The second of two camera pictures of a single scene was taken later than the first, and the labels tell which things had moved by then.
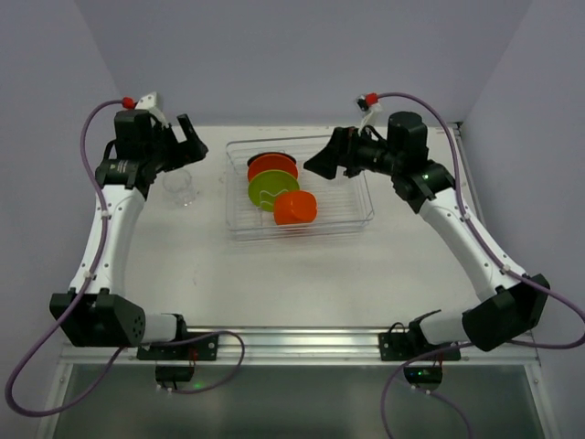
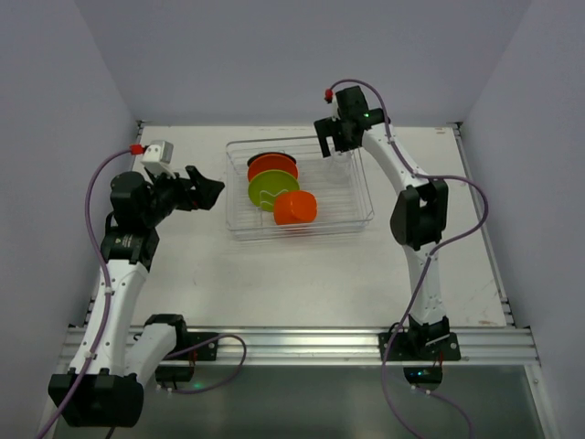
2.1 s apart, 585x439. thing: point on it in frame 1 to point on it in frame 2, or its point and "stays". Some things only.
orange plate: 271,162 stays
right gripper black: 345,152 to 333,129
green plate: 264,185 stays
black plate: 271,153 stays
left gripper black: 173,144 to 186,190
